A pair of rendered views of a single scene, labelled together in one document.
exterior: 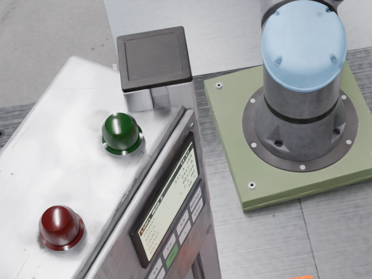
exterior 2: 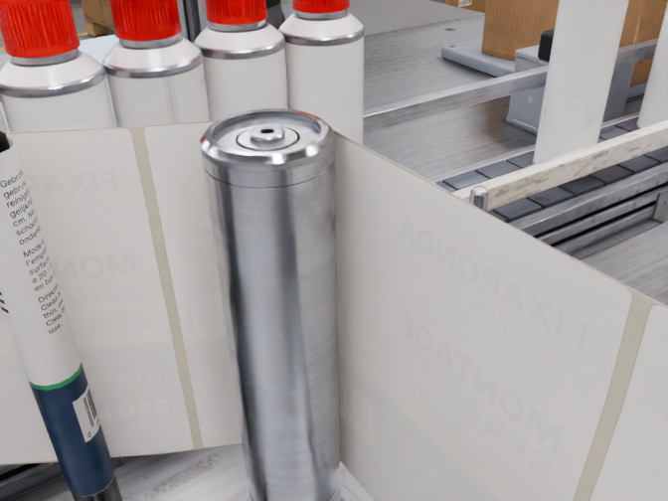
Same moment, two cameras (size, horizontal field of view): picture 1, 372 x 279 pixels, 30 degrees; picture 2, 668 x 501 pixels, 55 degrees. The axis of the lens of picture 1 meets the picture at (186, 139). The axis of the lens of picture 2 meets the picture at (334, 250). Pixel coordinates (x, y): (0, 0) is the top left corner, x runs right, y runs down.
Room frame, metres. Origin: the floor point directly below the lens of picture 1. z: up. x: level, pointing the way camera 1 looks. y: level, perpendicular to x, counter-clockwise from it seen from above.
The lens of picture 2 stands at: (-0.20, 0.19, 1.14)
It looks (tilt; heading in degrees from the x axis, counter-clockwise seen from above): 33 degrees down; 328
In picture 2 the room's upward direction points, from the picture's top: 1 degrees counter-clockwise
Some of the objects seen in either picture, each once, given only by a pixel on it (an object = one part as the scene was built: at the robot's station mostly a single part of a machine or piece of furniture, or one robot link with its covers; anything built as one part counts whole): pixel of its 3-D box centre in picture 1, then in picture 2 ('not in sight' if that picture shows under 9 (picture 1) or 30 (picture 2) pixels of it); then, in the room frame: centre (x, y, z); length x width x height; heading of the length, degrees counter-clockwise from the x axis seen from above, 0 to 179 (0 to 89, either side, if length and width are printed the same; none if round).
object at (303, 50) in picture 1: (302, 56); not in sight; (0.63, -0.19, 1.04); 0.13 x 0.12 x 0.14; 170
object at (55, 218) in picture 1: (59, 225); not in sight; (0.19, 0.08, 1.49); 0.03 x 0.03 x 0.02
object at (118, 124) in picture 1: (120, 131); not in sight; (0.24, 0.04, 1.49); 0.03 x 0.03 x 0.02
